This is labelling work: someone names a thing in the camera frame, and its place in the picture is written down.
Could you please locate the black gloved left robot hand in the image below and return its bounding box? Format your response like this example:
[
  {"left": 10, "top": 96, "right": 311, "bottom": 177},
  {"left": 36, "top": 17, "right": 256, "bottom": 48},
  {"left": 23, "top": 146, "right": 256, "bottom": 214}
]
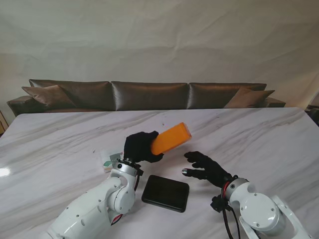
[{"left": 124, "top": 131, "right": 164, "bottom": 164}]

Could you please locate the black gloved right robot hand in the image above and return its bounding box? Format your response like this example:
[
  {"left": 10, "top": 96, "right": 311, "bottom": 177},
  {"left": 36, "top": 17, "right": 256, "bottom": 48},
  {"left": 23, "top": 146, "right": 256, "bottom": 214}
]
[{"left": 181, "top": 151, "right": 234, "bottom": 189}]

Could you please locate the white soft tissue pack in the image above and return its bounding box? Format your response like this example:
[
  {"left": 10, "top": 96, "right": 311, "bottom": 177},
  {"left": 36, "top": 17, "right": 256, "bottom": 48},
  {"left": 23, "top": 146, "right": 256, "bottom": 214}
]
[{"left": 100, "top": 150, "right": 123, "bottom": 174}]

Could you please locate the orange plastic tissue box cover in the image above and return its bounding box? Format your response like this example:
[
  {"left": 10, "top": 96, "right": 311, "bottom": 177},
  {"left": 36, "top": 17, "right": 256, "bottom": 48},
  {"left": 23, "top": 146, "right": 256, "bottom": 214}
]
[{"left": 150, "top": 121, "right": 193, "bottom": 155}]

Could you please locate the black tissue box base plate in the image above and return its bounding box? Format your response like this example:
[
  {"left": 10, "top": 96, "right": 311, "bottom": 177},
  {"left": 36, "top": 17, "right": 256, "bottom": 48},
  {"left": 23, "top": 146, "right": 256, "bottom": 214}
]
[{"left": 141, "top": 174, "right": 190, "bottom": 213}]

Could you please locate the brown leather sofa back cushion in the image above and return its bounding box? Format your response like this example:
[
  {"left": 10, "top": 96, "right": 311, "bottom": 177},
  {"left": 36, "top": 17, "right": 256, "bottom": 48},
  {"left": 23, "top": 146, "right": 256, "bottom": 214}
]
[
  {"left": 110, "top": 81, "right": 189, "bottom": 112},
  {"left": 29, "top": 79, "right": 112, "bottom": 111},
  {"left": 188, "top": 82, "right": 267, "bottom": 110}
]

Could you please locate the brown satin throw pillow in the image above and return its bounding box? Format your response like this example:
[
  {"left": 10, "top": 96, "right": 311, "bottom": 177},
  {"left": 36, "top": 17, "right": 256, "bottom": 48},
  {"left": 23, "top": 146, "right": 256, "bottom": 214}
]
[
  {"left": 224, "top": 87, "right": 276, "bottom": 109},
  {"left": 21, "top": 85, "right": 75, "bottom": 107}
]

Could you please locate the dark side furniture piece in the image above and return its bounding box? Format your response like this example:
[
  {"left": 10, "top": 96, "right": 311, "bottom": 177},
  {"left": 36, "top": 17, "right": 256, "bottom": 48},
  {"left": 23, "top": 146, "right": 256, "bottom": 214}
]
[{"left": 305, "top": 94, "right": 319, "bottom": 125}]

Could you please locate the brown leather sofa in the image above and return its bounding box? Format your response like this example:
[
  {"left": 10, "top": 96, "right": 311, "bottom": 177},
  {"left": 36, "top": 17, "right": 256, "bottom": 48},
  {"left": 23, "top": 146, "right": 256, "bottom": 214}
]
[{"left": 6, "top": 79, "right": 287, "bottom": 117}]

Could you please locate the wooden furniture piece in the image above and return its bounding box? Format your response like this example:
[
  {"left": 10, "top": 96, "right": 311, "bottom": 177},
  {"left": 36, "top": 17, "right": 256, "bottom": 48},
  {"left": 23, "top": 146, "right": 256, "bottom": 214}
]
[{"left": 0, "top": 109, "right": 7, "bottom": 134}]

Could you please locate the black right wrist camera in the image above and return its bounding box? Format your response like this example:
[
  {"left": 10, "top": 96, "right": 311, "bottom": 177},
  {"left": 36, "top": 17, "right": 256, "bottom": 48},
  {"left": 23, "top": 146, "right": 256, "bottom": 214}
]
[{"left": 210, "top": 195, "right": 229, "bottom": 214}]

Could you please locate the red black right arm cable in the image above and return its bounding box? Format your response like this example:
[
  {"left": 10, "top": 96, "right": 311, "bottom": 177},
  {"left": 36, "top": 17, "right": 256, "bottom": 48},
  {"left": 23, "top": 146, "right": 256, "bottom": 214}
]
[{"left": 220, "top": 183, "right": 241, "bottom": 239}]

